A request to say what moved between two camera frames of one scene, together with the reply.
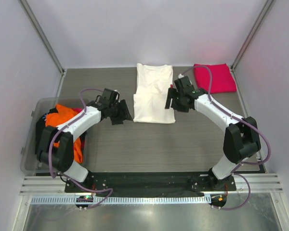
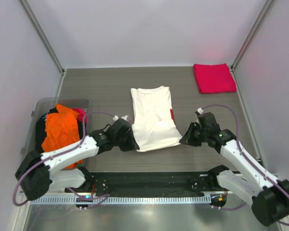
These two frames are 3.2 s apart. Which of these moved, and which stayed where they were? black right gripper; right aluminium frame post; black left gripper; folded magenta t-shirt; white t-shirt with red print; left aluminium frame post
Moved: black right gripper; black left gripper; white t-shirt with red print
Stayed: left aluminium frame post; right aluminium frame post; folded magenta t-shirt
